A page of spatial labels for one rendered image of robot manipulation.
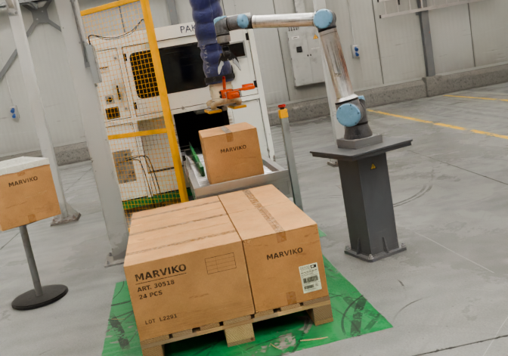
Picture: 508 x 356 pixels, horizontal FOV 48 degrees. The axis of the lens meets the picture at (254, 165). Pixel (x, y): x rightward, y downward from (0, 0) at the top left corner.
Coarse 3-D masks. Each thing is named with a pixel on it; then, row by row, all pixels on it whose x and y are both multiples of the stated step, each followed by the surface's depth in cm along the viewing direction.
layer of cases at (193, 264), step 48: (240, 192) 403; (144, 240) 323; (192, 240) 305; (240, 240) 291; (288, 240) 295; (144, 288) 286; (192, 288) 290; (240, 288) 294; (288, 288) 298; (144, 336) 289
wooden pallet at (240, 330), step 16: (304, 304) 301; (320, 304) 302; (240, 320) 296; (256, 320) 298; (320, 320) 304; (160, 336) 290; (176, 336) 292; (192, 336) 293; (240, 336) 297; (144, 352) 290; (160, 352) 292
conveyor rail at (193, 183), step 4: (184, 152) 634; (188, 160) 566; (184, 164) 583; (188, 164) 541; (184, 168) 623; (188, 168) 519; (192, 172) 490; (188, 176) 514; (192, 176) 472; (188, 180) 552; (192, 180) 454; (196, 180) 451; (192, 184) 436; (196, 184) 433; (192, 188) 476; (192, 192) 491
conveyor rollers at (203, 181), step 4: (188, 156) 628; (200, 156) 612; (192, 160) 594; (200, 160) 585; (192, 164) 567; (204, 164) 559; (192, 168) 548; (196, 168) 541; (204, 168) 533; (264, 168) 478; (196, 172) 515; (268, 172) 459; (196, 176) 496; (200, 176) 496; (204, 176) 489; (200, 180) 478; (204, 180) 471; (208, 180) 471; (200, 184) 460; (204, 184) 453; (208, 184) 453
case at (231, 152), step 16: (224, 128) 450; (240, 128) 428; (256, 128) 419; (208, 144) 415; (224, 144) 417; (240, 144) 419; (256, 144) 420; (208, 160) 417; (224, 160) 419; (240, 160) 420; (256, 160) 422; (208, 176) 451; (224, 176) 420; (240, 176) 422
